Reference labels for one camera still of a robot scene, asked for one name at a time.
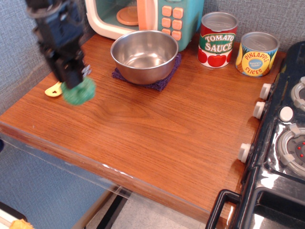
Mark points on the orange fuzzy object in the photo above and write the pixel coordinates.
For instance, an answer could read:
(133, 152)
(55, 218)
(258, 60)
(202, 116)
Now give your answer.
(20, 224)

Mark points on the grey stove knob rear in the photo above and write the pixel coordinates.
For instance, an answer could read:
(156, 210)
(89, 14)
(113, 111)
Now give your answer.
(265, 90)

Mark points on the grey stove knob front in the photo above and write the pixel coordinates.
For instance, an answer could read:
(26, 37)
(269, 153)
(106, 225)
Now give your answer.
(244, 152)

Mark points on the yellow dish brush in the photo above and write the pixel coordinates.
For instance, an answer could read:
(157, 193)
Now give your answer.
(54, 90)

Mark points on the black toy stove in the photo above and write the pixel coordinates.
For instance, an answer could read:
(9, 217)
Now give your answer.
(273, 182)

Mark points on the purple scrubbing pad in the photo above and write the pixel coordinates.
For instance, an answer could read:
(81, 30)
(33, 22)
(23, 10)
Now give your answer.
(159, 85)

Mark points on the green toy broccoli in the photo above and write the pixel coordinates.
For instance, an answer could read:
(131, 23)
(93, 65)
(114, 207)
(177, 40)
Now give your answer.
(79, 94)

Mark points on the grey stove knob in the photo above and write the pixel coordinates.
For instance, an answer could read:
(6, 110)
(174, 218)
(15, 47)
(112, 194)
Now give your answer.
(244, 152)
(265, 90)
(258, 109)

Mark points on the teal toy microwave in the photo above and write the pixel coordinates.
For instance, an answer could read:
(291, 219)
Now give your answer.
(179, 18)

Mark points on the grey stove knob middle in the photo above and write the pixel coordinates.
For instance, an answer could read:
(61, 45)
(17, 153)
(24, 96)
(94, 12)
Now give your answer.
(258, 109)

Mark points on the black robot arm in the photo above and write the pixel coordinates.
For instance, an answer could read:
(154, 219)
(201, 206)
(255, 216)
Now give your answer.
(59, 28)

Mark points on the pineapple slices can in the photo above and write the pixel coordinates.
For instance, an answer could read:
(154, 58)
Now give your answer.
(257, 52)

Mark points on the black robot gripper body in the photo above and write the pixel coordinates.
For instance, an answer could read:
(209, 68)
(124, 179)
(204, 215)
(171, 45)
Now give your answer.
(59, 29)

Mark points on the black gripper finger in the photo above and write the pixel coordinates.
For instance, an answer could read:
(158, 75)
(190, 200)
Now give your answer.
(51, 61)
(72, 72)

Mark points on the tomato sauce can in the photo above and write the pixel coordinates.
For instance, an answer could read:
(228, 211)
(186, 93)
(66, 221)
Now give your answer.
(216, 41)

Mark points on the orange microwave turntable plate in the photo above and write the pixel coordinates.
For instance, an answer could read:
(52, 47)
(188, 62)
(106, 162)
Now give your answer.
(128, 16)

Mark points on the stainless steel bowl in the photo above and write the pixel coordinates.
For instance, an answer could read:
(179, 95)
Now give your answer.
(145, 57)

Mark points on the black oven door handle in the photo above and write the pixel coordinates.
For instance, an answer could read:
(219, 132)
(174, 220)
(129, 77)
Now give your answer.
(223, 197)

